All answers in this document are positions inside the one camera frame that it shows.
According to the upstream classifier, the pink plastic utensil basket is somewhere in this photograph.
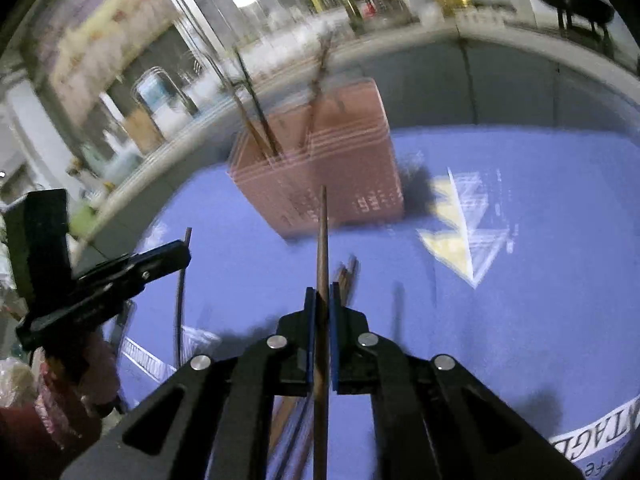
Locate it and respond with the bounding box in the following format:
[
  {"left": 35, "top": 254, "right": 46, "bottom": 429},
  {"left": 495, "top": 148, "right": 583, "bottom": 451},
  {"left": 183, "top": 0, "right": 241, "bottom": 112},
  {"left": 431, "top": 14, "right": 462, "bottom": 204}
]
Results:
[{"left": 227, "top": 77, "right": 407, "bottom": 241}]

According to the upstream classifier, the dark chopstick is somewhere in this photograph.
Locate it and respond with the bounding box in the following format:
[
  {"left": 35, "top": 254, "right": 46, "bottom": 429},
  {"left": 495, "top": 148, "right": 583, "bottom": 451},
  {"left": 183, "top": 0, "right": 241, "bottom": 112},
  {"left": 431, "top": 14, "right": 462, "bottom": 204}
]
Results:
[
  {"left": 301, "top": 34, "right": 335, "bottom": 153},
  {"left": 233, "top": 46, "right": 281, "bottom": 157}
]

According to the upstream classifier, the metal faucet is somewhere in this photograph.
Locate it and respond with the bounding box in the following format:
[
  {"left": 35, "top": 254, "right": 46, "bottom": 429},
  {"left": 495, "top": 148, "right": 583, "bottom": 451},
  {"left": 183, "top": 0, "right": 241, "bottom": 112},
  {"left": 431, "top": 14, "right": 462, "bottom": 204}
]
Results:
[{"left": 131, "top": 66, "right": 198, "bottom": 123}]

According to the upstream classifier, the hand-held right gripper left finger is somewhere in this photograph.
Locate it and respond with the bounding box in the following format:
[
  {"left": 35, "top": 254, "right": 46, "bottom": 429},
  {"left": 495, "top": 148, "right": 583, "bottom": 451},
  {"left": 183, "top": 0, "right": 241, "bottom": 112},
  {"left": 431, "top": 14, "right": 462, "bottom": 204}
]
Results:
[{"left": 60, "top": 287, "right": 317, "bottom": 480}]

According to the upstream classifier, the blue printed mat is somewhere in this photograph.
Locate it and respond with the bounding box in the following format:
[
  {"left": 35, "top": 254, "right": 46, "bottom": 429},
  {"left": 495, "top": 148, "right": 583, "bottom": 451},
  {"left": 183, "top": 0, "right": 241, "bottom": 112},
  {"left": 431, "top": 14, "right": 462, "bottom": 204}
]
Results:
[{"left": 117, "top": 127, "right": 640, "bottom": 480}]

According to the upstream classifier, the brown wooden chopstick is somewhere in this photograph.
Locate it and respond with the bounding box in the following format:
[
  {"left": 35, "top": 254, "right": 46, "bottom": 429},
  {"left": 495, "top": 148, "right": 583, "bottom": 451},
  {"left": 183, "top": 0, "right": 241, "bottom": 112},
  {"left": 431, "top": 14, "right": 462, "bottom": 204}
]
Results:
[
  {"left": 334, "top": 255, "right": 359, "bottom": 307},
  {"left": 313, "top": 185, "right": 331, "bottom": 480},
  {"left": 270, "top": 396, "right": 302, "bottom": 457}
]

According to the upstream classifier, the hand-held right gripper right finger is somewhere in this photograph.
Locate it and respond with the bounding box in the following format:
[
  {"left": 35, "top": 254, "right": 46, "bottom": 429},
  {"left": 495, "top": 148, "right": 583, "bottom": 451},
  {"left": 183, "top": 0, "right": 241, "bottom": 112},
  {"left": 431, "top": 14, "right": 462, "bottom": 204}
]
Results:
[{"left": 330, "top": 283, "right": 587, "bottom": 480}]

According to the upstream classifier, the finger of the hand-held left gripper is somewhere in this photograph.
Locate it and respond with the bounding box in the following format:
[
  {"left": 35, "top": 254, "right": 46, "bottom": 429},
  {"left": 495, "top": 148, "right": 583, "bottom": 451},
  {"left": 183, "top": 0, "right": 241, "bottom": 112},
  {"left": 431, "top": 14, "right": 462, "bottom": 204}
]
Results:
[{"left": 72, "top": 239, "right": 193, "bottom": 307}]

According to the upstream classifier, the person's left hand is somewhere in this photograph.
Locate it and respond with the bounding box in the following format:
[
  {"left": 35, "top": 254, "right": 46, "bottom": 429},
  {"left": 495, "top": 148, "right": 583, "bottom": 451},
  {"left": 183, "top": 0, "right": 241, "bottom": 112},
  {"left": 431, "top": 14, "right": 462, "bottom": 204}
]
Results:
[{"left": 42, "top": 327, "right": 123, "bottom": 417}]

